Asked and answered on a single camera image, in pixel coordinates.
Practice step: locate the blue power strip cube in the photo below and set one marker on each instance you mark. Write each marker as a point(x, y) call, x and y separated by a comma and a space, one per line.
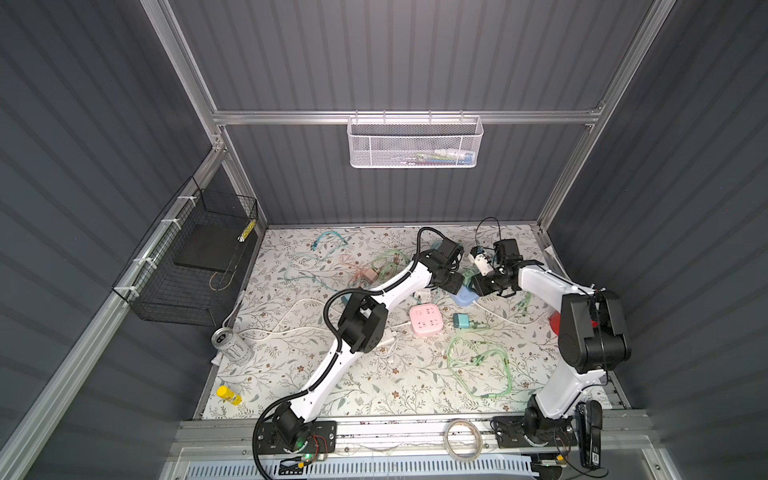
point(464, 297)

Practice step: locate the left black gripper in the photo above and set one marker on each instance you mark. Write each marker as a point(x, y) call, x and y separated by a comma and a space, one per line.
point(456, 281)

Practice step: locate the red pen cup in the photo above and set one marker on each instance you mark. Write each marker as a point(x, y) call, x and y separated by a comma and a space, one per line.
point(555, 323)

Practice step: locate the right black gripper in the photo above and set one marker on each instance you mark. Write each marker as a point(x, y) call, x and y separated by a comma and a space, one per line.
point(483, 290)

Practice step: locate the teal charger plug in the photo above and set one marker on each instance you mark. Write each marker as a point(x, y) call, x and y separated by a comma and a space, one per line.
point(461, 321)

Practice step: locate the silver drink can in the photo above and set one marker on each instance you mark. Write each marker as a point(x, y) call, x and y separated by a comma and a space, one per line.
point(232, 346)

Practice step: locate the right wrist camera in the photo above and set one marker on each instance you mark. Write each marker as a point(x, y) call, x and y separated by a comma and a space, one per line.
point(481, 261)

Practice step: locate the pink power strip cube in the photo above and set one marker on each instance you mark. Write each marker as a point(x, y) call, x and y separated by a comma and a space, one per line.
point(426, 320)

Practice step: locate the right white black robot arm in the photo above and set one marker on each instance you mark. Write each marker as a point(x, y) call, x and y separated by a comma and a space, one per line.
point(592, 337)

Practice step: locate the black wire basket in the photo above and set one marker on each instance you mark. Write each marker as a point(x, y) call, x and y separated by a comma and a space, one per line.
point(192, 264)

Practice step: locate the white wire mesh basket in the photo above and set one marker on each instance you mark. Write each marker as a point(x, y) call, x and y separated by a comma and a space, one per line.
point(414, 142)

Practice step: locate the yellow bottle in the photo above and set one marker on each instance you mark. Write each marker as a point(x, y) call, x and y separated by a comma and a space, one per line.
point(227, 394)

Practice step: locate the pink charger plug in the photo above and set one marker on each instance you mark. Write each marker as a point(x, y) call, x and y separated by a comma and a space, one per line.
point(369, 276)

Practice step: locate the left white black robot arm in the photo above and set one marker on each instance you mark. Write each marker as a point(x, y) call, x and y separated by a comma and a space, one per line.
point(357, 318)

